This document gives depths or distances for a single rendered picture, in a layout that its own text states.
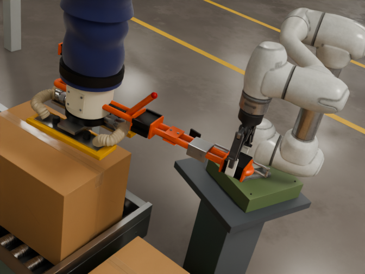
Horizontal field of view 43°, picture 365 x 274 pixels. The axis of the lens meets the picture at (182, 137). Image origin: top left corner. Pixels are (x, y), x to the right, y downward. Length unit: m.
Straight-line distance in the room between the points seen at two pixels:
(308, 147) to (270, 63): 0.84
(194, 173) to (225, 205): 0.26
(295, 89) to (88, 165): 0.95
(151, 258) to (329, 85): 1.19
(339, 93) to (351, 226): 2.39
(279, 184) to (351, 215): 1.55
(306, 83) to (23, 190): 1.18
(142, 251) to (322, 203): 1.91
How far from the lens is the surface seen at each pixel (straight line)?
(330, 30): 1.81
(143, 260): 2.12
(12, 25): 4.97
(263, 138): 2.11
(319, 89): 1.31
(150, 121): 1.60
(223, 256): 2.47
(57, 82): 1.79
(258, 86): 1.33
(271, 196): 2.20
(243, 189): 2.15
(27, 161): 1.93
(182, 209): 3.22
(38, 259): 2.09
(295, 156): 2.10
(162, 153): 3.69
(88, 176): 1.86
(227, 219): 2.09
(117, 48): 1.58
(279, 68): 1.31
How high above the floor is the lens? 2.12
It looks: 32 degrees down
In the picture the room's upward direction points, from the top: 12 degrees clockwise
